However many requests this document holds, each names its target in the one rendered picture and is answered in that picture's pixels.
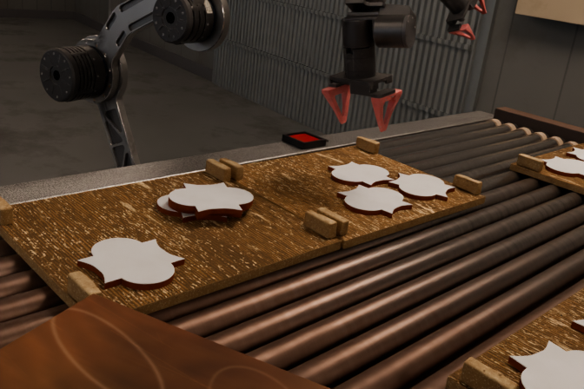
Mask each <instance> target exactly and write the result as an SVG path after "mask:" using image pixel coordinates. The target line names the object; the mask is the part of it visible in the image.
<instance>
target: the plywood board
mask: <svg viewBox="0 0 584 389"><path fill-rule="evenodd" d="M0 389H330V388H328V387H326V386H322V385H320V384H317V383H315V382H313V381H311V380H308V379H305V378H303V377H300V376H298V375H295V374H293V373H290V372H287V371H285V370H282V369H281V368H278V367H276V366H272V365H271V364H268V363H266V362H263V361H261V360H259V359H255V358H253V357H250V356H248V355H246V354H244V353H240V352H238V351H236V350H233V349H231V348H228V347H226V346H223V345H220V344H218V343H215V342H214V341H211V340H207V339H205V338H203V337H201V336H198V335H196V334H193V333H190V332H188V331H185V330H183V329H181V328H179V327H176V326H172V325H171V324H168V323H166V322H163V321H161V320H158V319H156V318H153V317H151V316H148V315H147V314H144V313H140V312H138V311H136V310H134V309H131V308H129V307H126V306H123V305H121V304H118V303H116V302H114V301H112V300H108V299H105V298H104V297H101V296H99V295H96V294H94V293H93V294H92V295H90V296H88V297H87V298H85V299H83V300H81V301H79V302H78V303H76V304H75V305H74V306H72V307H70V308H68V309H66V310H65V311H63V312H61V313H60V314H58V315H57V316H55V317H53V318H52V319H50V320H48V321H46V322H44V323H43V324H42V325H40V326H38V327H36V328H35V329H33V330H31V331H30V332H28V333H26V334H25V335H23V336H22V337H20V338H18V339H16V340H14V341H12V342H11V343H9V344H8V345H7V346H4V347H3V348H1V349H0Z"/></svg>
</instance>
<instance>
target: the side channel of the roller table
mask: <svg viewBox="0 0 584 389"><path fill-rule="evenodd" d="M493 119H500V120H503V122H504V123H515V124H516V125H518V127H519V128H531V129H532V130H533V131H534V133H535V132H545V133H547V134H548V135H549V137H553V136H557V137H558V136H559V137H562V138H563V139H564V140H565V141H566V142H579V143H584V128H580V127H576V126H574V125H570V124H566V123H564V122H558V121H555V120H551V119H548V118H545V117H541V116H538V115H532V114H529V113H526V112H522V111H520V110H516V109H511V108H507V107H501V108H496V109H495V111H494V118H493Z"/></svg>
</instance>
